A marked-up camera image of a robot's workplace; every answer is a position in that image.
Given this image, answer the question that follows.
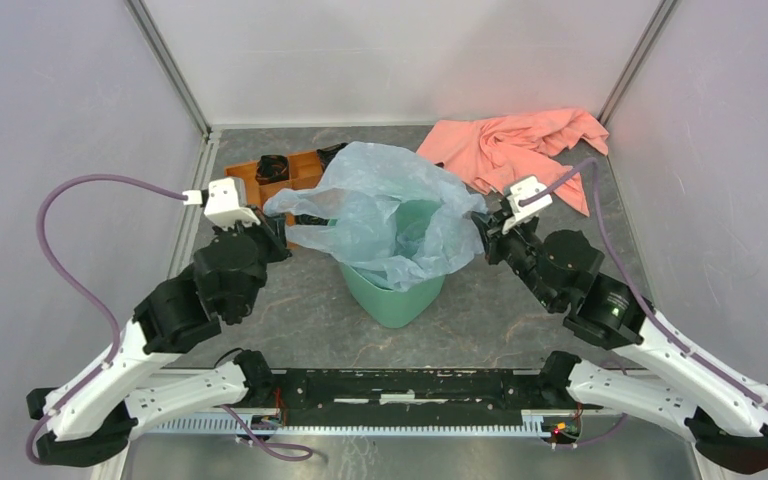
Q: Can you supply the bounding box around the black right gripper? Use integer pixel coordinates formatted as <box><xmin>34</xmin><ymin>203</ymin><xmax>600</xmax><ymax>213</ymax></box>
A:
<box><xmin>470</xmin><ymin>207</ymin><xmax>560</xmax><ymax>310</ymax></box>

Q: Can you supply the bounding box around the orange compartment tray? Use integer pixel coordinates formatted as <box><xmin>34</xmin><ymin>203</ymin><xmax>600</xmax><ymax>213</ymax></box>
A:
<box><xmin>224</xmin><ymin>150</ymin><xmax>324</xmax><ymax>208</ymax></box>

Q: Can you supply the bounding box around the pink cloth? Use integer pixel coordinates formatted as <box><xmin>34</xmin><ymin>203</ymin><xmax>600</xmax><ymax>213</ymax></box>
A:
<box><xmin>417</xmin><ymin>108</ymin><xmax>609</xmax><ymax>194</ymax></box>

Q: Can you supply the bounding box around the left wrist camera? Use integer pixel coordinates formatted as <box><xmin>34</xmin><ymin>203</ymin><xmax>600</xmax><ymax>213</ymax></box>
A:
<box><xmin>204</xmin><ymin>177</ymin><xmax>261</xmax><ymax>229</ymax></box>

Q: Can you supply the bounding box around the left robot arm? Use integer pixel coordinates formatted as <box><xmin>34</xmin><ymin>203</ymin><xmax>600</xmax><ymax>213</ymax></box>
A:
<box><xmin>26</xmin><ymin>208</ymin><xmax>291</xmax><ymax>468</ymax></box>

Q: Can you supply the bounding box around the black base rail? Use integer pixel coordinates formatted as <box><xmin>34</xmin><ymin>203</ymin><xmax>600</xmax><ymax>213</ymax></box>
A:
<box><xmin>210</xmin><ymin>367</ymin><xmax>604</xmax><ymax>429</ymax></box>

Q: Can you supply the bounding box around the green plastic trash bin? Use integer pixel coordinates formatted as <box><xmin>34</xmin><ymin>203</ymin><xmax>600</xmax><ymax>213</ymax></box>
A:
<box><xmin>339</xmin><ymin>200</ymin><xmax>445</xmax><ymax>329</ymax></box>

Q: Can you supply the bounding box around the translucent blue trash bag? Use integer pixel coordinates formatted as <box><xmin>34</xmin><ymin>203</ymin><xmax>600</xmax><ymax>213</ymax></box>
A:
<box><xmin>264</xmin><ymin>142</ymin><xmax>487</xmax><ymax>291</ymax></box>

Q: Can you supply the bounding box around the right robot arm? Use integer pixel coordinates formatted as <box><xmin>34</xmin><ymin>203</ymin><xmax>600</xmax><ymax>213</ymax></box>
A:
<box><xmin>471</xmin><ymin>208</ymin><xmax>768</xmax><ymax>475</ymax></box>

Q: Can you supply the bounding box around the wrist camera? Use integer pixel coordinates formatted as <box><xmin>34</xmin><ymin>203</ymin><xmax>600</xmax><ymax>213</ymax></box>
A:
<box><xmin>502</xmin><ymin>176</ymin><xmax>552</xmax><ymax>235</ymax></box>
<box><xmin>204</xmin><ymin>177</ymin><xmax>261</xmax><ymax>229</ymax></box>

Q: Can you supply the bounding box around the white toothed cable strip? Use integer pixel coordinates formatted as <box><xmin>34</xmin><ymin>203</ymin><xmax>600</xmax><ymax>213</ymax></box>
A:
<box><xmin>135</xmin><ymin>410</ymin><xmax>548</xmax><ymax>437</ymax></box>

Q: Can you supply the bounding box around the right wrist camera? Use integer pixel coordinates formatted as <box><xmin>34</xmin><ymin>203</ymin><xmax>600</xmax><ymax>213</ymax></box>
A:
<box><xmin>502</xmin><ymin>176</ymin><xmax>552</xmax><ymax>235</ymax></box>

